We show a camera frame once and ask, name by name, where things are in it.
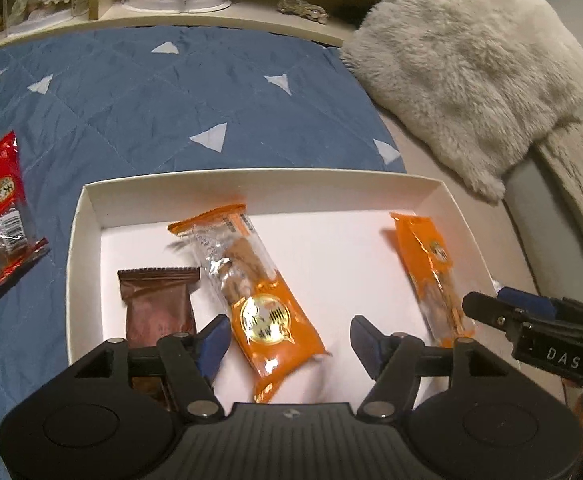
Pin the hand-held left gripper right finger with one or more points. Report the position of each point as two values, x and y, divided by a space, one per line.
366 345

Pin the dried brown ornament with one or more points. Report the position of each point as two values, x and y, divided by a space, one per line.
302 7

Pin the red snack packet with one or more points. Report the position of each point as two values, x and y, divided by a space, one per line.
4 195

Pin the orange cookie packet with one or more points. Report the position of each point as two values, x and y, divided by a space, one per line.
266 310
434 270

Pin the blue quilt with white triangles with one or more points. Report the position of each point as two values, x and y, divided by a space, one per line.
121 105

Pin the white cardboard box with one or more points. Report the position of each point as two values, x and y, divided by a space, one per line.
331 240

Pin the brown snack packet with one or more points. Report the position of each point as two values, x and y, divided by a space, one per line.
159 305

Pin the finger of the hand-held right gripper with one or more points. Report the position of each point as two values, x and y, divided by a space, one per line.
531 302
489 310

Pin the wooden headboard shelf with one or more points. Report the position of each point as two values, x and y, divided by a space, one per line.
251 17

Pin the fluffy white pillow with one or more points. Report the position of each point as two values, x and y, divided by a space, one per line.
471 60

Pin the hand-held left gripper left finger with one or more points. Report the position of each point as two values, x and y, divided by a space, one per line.
216 340

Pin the grey cushion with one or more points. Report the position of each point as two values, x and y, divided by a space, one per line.
536 220

